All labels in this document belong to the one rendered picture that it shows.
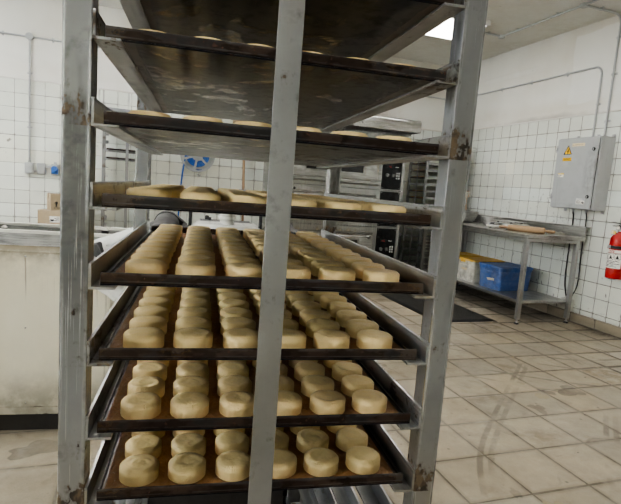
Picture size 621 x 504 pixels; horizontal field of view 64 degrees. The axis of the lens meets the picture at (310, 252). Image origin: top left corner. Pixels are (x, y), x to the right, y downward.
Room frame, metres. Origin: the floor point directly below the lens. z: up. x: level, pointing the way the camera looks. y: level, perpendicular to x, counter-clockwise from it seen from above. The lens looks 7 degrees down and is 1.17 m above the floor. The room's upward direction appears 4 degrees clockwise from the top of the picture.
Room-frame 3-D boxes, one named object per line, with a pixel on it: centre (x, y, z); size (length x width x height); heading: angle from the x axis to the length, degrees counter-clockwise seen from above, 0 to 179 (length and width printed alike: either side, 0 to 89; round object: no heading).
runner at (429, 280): (0.95, -0.08, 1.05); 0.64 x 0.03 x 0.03; 13
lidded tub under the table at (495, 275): (5.44, -2.15, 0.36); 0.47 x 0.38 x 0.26; 111
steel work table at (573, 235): (5.72, -2.05, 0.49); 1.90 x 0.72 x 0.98; 19
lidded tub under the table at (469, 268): (5.87, -2.00, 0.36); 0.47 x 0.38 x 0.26; 109
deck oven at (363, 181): (6.16, -0.23, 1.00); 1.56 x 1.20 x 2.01; 109
